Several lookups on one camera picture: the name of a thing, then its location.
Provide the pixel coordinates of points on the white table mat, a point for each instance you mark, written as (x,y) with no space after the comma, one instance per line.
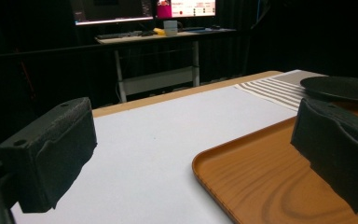
(155,149)

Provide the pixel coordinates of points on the white-legged desk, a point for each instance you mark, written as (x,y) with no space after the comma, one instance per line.
(158,62)

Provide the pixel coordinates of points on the dark computer monitor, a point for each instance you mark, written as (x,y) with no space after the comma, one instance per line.
(112,11)

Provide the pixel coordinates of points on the black plate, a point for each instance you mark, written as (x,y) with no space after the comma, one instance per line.
(338,88)

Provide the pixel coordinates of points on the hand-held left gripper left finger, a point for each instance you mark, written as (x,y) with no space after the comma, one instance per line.
(48,155)

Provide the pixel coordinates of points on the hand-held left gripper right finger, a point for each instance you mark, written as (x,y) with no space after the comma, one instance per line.
(338,146)

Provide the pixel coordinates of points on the wooden tray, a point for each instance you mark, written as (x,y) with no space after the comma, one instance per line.
(261,183)

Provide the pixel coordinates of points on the striped placemat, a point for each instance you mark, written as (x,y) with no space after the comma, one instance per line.
(279,88)

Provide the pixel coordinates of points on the black keyboard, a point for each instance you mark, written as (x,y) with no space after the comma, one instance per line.
(119,35)

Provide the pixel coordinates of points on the yellow object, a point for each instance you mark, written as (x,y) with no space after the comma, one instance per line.
(159,31)

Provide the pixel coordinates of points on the bright computer monitor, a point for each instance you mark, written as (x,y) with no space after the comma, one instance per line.
(186,7)

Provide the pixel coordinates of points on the white cup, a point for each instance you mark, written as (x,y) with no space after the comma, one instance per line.
(170,27)

